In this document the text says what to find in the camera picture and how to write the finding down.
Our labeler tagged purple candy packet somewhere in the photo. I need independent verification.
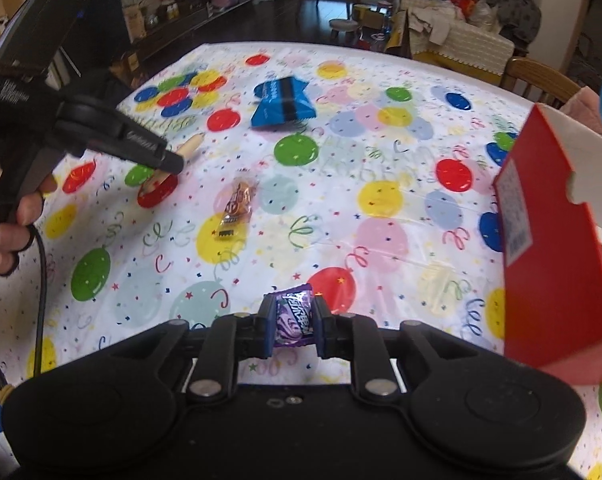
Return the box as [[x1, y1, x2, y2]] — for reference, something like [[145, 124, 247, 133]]
[[266, 283, 314, 348]]

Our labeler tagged sausage stick snack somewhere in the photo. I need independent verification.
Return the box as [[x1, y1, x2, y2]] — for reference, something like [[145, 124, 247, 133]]
[[139, 133, 205, 195]]

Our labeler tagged small orange snack packet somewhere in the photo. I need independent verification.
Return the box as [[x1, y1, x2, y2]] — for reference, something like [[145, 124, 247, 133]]
[[216, 177, 258, 240]]

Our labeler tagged blue snack packet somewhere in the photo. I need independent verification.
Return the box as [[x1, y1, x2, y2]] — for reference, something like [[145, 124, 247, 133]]
[[251, 76, 317, 128]]

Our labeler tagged left hand in glove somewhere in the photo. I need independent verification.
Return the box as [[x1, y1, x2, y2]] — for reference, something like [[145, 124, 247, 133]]
[[0, 168, 58, 276]]

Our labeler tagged dark tv console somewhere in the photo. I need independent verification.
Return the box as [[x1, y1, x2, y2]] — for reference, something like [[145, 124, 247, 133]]
[[132, 0, 254, 62]]

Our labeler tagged balloon pattern tablecloth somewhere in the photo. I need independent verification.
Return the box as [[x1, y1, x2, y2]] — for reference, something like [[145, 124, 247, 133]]
[[40, 44, 530, 370]]

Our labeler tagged red cardboard shoe box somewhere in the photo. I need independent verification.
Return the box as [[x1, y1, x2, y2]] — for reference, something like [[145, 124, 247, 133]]
[[493, 104, 602, 386]]

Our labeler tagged small round stool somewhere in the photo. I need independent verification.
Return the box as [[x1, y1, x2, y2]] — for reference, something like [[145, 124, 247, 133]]
[[329, 18, 359, 44]]

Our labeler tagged wooden dining chair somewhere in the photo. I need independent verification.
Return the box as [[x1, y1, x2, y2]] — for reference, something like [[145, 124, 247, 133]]
[[500, 56, 581, 108]]

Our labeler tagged sofa with cream cover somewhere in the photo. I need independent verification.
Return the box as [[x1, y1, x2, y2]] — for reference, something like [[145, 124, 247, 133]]
[[386, 0, 515, 86]]

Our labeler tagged black cable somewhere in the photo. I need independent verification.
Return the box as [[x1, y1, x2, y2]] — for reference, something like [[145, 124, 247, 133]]
[[0, 224, 49, 391]]

